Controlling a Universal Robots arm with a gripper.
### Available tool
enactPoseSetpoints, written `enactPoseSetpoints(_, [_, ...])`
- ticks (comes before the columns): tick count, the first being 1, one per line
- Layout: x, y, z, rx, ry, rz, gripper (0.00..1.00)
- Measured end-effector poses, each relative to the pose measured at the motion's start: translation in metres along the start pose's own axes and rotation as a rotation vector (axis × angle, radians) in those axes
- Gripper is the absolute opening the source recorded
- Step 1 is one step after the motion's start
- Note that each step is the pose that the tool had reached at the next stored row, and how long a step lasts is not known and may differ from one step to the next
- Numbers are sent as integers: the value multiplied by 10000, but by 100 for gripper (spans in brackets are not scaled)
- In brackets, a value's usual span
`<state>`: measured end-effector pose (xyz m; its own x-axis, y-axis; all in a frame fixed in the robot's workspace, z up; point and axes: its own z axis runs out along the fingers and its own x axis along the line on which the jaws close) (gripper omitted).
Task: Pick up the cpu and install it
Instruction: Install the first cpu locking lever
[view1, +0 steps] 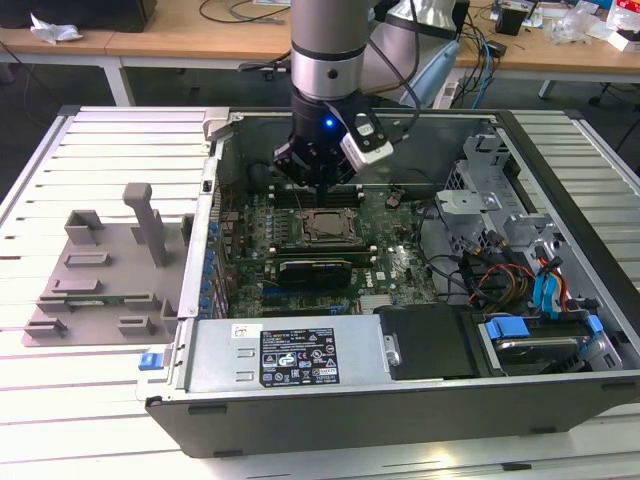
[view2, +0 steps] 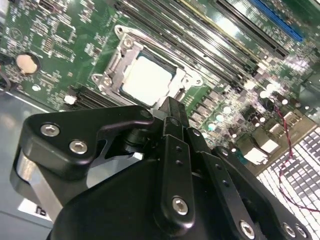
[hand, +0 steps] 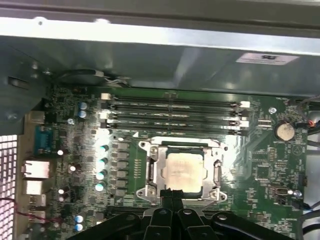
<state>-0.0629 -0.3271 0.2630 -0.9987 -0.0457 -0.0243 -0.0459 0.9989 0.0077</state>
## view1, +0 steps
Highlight crumpled white paper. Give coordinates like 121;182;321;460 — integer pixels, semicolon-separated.
28;13;85;44

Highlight red white packet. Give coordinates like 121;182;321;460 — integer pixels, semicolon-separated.
607;0;640;30

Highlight white black wrist camera box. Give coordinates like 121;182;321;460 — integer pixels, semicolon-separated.
338;112;395;166

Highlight silver hard disk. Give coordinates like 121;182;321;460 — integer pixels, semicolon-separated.
492;335;584;376

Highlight blue disk carrier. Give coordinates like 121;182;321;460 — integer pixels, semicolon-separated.
479;313;604;377

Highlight white black small box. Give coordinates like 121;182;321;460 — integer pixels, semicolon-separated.
608;27;640;52

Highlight white power strip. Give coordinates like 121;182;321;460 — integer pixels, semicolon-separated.
430;79;460;110

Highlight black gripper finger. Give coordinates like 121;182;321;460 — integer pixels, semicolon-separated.
323;162;362;206
272;142;325;206

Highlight green RAM stick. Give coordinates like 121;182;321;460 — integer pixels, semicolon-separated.
63;296;152;307

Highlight clear plastic bags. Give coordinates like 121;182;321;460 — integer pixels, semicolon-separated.
547;7;609;45

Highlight large black box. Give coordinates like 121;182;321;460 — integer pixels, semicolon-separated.
0;0;157;32

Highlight blue data wire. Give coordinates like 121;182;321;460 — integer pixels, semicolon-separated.
530;254;565;321

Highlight grey power supply with label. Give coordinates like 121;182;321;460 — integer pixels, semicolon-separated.
183;317;396;397

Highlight grey metal drive cage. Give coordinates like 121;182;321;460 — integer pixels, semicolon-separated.
433;130;569;261

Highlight open black grey PC case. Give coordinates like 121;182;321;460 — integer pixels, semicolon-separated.
135;107;640;459

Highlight black RAM slot bank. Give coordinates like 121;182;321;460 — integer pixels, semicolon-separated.
269;183;364;210
268;241;375;267

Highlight black round case speaker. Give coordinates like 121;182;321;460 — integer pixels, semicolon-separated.
248;160;276;190

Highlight small black open box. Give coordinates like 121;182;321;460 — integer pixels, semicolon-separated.
494;5;527;37

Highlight grey printed parts rack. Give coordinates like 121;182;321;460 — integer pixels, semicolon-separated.
19;182;197;349

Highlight short wooden desk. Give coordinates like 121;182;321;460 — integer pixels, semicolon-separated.
0;27;112;66

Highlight black graphics card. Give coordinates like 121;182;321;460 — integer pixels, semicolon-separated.
276;256;355;290

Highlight red yellow power wire bundle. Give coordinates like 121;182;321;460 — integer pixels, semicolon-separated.
472;263;536;307

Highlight green motherboard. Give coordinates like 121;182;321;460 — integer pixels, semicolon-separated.
214;185;444;319

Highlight silver chipset heatsink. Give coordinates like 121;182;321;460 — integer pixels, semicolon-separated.
358;293;399;317

